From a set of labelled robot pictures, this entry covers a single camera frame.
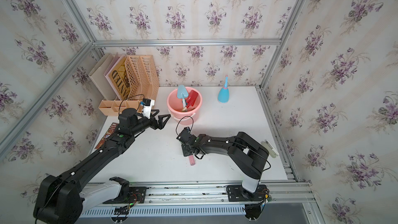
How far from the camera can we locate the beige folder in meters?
0.88

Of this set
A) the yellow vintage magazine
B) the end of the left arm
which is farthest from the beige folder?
the end of the left arm

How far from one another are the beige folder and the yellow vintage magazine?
0.04 m

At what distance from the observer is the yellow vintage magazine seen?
92 cm
